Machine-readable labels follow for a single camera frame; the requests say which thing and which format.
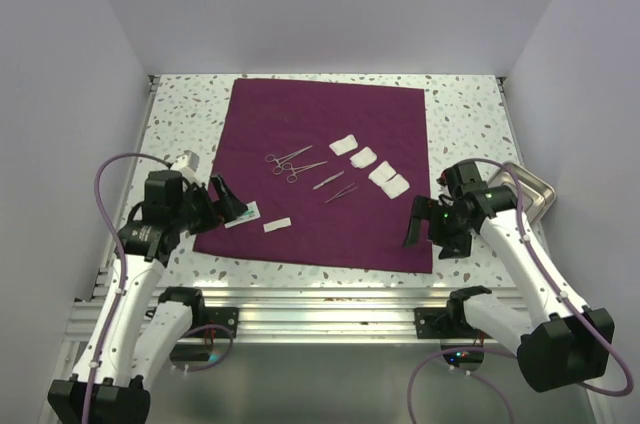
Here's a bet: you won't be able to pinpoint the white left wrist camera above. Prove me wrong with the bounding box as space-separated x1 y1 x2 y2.
169 151 199 184

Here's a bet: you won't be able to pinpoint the aluminium rail frame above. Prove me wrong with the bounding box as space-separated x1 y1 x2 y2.
37 73 601 424

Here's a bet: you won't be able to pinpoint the white gauze pad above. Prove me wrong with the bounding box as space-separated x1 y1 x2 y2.
368 161 397 186
350 146 377 169
382 174 410 199
329 134 358 156

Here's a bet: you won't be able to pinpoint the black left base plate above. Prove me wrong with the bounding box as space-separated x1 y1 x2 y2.
194 307 240 341

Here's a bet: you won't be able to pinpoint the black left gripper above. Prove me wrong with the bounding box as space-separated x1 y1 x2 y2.
172 173 246 234

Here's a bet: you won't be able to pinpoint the purple cloth mat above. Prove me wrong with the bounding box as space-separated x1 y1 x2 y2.
194 79 433 273

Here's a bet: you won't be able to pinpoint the white green suture packet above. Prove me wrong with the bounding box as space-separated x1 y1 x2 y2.
224 201 261 228

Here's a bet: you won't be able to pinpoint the steel tweezers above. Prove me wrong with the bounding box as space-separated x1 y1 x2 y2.
325 183 358 204

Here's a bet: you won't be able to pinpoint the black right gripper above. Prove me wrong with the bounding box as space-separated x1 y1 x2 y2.
403 194 473 260

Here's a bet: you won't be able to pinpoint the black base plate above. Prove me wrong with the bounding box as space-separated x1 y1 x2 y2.
194 307 240 341
413 307 452 340

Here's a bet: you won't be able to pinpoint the small white bandage strip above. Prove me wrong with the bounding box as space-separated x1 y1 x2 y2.
263 217 292 233

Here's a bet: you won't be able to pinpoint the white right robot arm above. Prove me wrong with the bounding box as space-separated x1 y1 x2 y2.
404 160 615 392

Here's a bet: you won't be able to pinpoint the steel instrument tray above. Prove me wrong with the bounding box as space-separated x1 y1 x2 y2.
488 162 556 225

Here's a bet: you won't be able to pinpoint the steel forceps clamp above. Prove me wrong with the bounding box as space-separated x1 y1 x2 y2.
284 161 326 184
264 145 312 175

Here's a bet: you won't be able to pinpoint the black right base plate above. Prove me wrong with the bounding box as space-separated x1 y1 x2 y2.
413 307 452 340

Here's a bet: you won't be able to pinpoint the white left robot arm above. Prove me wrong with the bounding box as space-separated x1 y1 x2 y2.
47 169 248 423

